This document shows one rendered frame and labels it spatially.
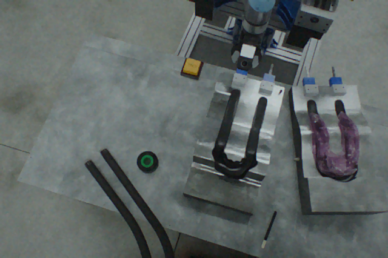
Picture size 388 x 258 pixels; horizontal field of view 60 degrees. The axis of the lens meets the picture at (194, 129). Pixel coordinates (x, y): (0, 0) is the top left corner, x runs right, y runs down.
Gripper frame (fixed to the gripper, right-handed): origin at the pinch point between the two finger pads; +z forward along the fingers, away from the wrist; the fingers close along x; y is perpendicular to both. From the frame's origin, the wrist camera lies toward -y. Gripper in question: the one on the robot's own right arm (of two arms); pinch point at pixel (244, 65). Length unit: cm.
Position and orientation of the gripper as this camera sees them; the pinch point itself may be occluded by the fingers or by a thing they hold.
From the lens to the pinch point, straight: 123.9
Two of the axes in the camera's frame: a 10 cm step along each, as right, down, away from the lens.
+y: 2.9, -9.0, 3.2
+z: 0.0, 3.4, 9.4
